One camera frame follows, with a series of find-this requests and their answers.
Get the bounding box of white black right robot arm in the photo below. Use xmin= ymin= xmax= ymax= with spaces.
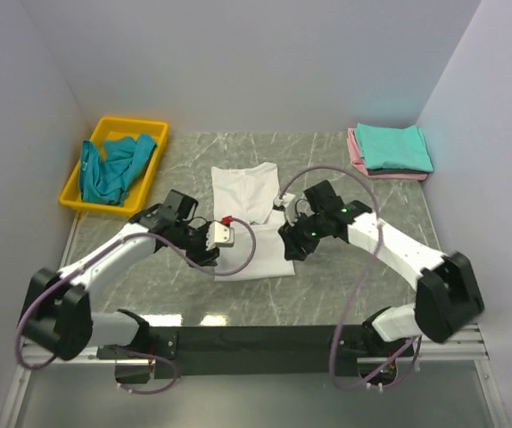
xmin=273 ymin=180 xmax=484 ymax=356

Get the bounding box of white t shirt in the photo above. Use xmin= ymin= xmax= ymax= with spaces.
xmin=211 ymin=162 xmax=295 ymax=282

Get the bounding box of teal crumpled t shirt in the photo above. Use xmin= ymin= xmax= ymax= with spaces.
xmin=78 ymin=135 xmax=157 ymax=206

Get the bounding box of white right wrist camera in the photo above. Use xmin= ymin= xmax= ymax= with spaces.
xmin=273 ymin=193 xmax=295 ymax=212

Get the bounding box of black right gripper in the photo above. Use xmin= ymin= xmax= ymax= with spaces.
xmin=278 ymin=210 xmax=328 ymax=263

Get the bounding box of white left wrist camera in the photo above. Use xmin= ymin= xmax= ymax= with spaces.
xmin=206 ymin=216 xmax=235 ymax=251

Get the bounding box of pink folded t shirt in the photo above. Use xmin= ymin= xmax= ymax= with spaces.
xmin=347 ymin=128 xmax=428 ymax=182

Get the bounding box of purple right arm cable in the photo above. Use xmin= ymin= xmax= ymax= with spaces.
xmin=273 ymin=165 xmax=422 ymax=392

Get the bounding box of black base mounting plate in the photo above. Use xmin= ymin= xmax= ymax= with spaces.
xmin=96 ymin=325 xmax=407 ymax=383

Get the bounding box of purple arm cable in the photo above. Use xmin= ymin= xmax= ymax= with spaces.
xmin=273 ymin=165 xmax=422 ymax=392
xmin=14 ymin=216 xmax=258 ymax=396

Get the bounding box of aluminium rail frame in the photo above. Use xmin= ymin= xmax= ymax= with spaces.
xmin=0 ymin=213 xmax=512 ymax=428

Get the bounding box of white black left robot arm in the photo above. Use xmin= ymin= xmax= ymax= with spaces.
xmin=18 ymin=190 xmax=231 ymax=360

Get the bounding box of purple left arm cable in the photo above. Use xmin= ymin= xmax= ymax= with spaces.
xmin=14 ymin=216 xmax=258 ymax=396

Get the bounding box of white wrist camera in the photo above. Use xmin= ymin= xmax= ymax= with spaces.
xmin=206 ymin=216 xmax=235 ymax=251
xmin=273 ymin=193 xmax=295 ymax=212

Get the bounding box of turquoise folded t shirt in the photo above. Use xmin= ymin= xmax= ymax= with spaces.
xmin=353 ymin=123 xmax=434 ymax=173

